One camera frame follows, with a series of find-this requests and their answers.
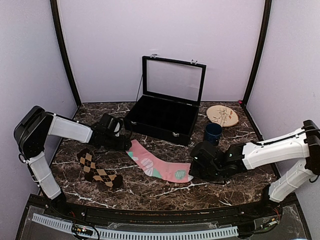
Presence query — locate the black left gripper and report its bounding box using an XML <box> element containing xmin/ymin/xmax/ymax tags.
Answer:
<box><xmin>103</xmin><ymin>133</ymin><xmax>131</xmax><ymax>151</ymax></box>

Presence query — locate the pink teal patterned sock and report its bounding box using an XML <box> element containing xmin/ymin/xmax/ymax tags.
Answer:
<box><xmin>126</xmin><ymin>139</ymin><xmax>194</xmax><ymax>183</ymax></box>

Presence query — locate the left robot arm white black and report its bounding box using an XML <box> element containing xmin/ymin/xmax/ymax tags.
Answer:
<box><xmin>13</xmin><ymin>105</ymin><xmax>132</xmax><ymax>218</ymax></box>

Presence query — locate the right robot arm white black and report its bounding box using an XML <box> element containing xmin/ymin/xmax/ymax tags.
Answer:
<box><xmin>189</xmin><ymin>120</ymin><xmax>320</xmax><ymax>217</ymax></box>

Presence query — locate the dark blue mug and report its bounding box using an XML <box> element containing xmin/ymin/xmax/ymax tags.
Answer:
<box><xmin>203</xmin><ymin>122</ymin><xmax>223</xmax><ymax>146</ymax></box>

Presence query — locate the brown argyle sock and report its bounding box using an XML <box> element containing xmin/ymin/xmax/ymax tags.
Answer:
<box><xmin>76</xmin><ymin>148</ymin><xmax>123</xmax><ymax>189</ymax></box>

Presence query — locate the black display case glass lid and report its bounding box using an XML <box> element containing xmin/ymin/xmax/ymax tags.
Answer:
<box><xmin>124</xmin><ymin>56</ymin><xmax>207</xmax><ymax>146</ymax></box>

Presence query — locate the small circuit board with leds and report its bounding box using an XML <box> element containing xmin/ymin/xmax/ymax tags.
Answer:
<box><xmin>71</xmin><ymin>225</ymin><xmax>94</xmax><ymax>237</ymax></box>

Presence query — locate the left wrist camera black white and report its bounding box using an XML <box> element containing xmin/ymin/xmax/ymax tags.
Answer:
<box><xmin>98</xmin><ymin>113</ymin><xmax>123</xmax><ymax>137</ymax></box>

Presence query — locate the white slotted cable duct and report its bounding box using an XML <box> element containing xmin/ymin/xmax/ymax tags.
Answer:
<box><xmin>31</xmin><ymin>213</ymin><xmax>239</xmax><ymax>240</ymax></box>

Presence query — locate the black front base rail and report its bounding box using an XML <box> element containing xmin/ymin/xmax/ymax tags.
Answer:
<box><xmin>16</xmin><ymin>194</ymin><xmax>311</xmax><ymax>240</ymax></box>

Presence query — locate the black left frame post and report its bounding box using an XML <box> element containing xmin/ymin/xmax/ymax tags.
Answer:
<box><xmin>50</xmin><ymin>0</ymin><xmax>82</xmax><ymax>108</ymax></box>

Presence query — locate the black frame post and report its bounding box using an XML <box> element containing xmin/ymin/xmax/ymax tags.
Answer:
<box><xmin>50</xmin><ymin>0</ymin><xmax>82</xmax><ymax>108</ymax></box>
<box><xmin>242</xmin><ymin>0</ymin><xmax>272</xmax><ymax>108</ymax></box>

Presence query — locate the black right frame post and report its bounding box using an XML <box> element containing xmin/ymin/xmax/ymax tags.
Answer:
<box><xmin>242</xmin><ymin>0</ymin><xmax>272</xmax><ymax>108</ymax></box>

